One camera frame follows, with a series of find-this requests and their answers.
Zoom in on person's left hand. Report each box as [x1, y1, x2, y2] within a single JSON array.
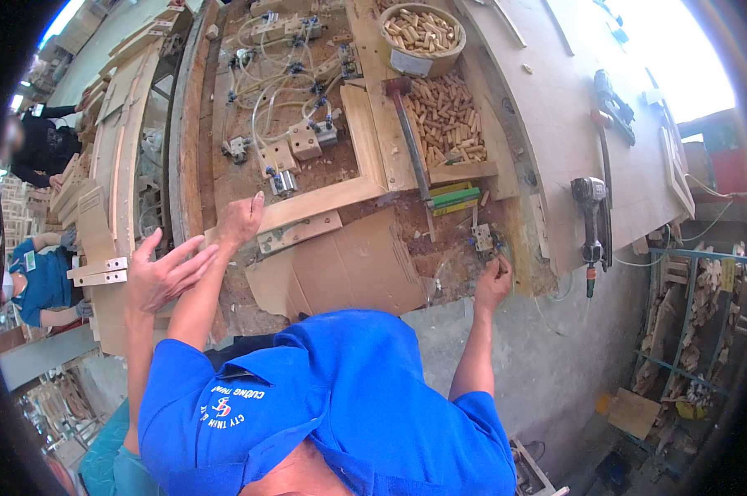
[[215, 191, 267, 249]]

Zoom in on person's right hand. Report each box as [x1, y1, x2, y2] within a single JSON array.
[[474, 254, 515, 315]]

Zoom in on light wooden frame rail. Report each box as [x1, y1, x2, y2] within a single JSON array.
[[203, 176, 388, 248]]

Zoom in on green yellow staple boxes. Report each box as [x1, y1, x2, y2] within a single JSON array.
[[428, 181, 483, 218]]

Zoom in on grey pneumatic nail gun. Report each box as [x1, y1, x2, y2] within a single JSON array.
[[570, 176, 614, 300]]

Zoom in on large plywood board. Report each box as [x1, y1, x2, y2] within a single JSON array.
[[457, 0, 698, 278]]

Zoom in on brown cardboard sheet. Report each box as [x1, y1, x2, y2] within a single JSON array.
[[245, 207, 428, 321]]

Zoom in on red head metal mallet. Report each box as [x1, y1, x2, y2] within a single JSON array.
[[382, 76, 437, 209]]

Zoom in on pile of wooden dowels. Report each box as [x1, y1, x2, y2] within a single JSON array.
[[406, 73, 489, 169]]

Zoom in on person's body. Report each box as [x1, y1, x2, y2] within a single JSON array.
[[138, 309, 518, 496]]

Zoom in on small cardboard piece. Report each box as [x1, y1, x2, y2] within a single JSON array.
[[607, 387, 663, 441]]

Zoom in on metal rack of wood scraps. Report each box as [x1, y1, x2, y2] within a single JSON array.
[[630, 241, 747, 456]]

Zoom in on black pneumatic nail gun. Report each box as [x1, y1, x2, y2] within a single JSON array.
[[593, 68, 637, 148]]

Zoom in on wooden stool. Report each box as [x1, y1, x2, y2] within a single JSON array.
[[511, 436, 570, 496]]

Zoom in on wooden block with holes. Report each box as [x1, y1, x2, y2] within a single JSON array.
[[257, 210, 344, 254]]

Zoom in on small pneumatic cylinder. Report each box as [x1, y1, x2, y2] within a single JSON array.
[[221, 136, 252, 165], [265, 166, 299, 197]]

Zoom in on wooden clamp block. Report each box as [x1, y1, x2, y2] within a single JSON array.
[[286, 119, 341, 162]]

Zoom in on round tub of wooden dowels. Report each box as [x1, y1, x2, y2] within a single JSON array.
[[378, 2, 468, 79]]

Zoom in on red machine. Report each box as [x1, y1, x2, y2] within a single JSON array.
[[678, 108, 747, 200]]

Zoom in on pale drilled wooden bars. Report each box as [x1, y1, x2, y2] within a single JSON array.
[[66, 256, 130, 289]]

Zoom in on stack of wooden panels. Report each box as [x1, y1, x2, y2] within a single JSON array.
[[48, 12, 182, 357]]

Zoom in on pale air hose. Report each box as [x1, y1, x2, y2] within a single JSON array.
[[533, 197, 736, 339]]

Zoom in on upright wooden frame rail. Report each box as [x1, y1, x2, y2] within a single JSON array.
[[340, 83, 391, 192]]

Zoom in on white wooden frame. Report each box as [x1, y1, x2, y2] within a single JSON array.
[[658, 126, 697, 219]]

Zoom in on tangle of clear air hoses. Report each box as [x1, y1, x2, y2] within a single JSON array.
[[223, 11, 363, 163]]

